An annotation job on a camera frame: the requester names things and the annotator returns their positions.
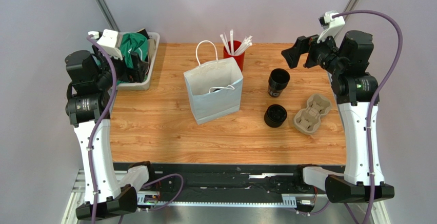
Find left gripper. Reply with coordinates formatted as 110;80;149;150
91;44;147;91

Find stack of black cups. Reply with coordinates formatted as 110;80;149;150
268;68;290;97

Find stack of black lids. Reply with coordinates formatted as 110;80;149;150
264;104;288;128

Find white paper bag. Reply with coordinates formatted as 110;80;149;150
183;48;243;125

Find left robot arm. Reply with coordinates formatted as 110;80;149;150
65;50;151;221

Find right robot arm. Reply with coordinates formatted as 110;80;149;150
281;30;395;203

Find white plastic bin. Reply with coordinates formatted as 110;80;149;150
116;31;161;91

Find green cloth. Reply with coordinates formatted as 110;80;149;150
120;33;148;69

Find white wrapped straws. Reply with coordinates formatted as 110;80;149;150
220;30;253;56

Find red straw cup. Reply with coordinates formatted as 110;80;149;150
223;40;245;71

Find cardboard cup carrier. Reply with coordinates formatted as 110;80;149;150
293;93;332;135

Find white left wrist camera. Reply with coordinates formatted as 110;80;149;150
88;29;123;60

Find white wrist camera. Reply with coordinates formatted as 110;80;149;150
88;29;123;60
317;10;346;44

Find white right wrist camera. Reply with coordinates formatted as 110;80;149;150
317;10;346;44

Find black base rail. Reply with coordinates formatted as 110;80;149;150
112;162;346;208

